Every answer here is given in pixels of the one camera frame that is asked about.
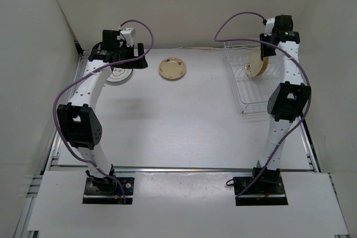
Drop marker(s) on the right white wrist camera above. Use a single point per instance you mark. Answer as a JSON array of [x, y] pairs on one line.
[[269, 27]]

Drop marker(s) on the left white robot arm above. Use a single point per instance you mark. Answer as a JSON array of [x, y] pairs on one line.
[[80, 127]]

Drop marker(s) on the cream plate with red seal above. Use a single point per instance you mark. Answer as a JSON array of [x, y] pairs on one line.
[[255, 64]]

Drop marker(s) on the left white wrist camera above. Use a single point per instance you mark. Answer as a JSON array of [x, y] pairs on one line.
[[128, 35]]

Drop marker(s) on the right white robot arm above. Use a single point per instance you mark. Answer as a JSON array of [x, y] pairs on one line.
[[290, 96]]

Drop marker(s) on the aluminium frame rail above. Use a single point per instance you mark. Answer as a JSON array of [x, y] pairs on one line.
[[151, 169]]

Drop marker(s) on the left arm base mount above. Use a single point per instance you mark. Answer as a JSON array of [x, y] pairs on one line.
[[103, 191]]

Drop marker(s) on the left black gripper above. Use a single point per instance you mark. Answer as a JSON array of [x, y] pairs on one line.
[[138, 63]]

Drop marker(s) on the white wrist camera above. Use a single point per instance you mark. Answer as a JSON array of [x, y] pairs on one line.
[[128, 35], [269, 27]]

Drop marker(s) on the cream plate with dark mark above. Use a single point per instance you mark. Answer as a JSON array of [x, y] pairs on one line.
[[172, 68]]

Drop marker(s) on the white front board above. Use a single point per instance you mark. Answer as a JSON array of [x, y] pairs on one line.
[[186, 205]]

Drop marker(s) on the white green-rimmed plate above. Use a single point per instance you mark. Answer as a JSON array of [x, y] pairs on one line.
[[119, 75]]

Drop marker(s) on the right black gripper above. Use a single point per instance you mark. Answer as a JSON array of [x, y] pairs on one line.
[[265, 52]]

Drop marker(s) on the white wire dish rack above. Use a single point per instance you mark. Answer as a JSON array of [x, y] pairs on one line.
[[251, 94]]

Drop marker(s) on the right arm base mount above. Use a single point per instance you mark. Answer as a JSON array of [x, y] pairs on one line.
[[259, 194]]

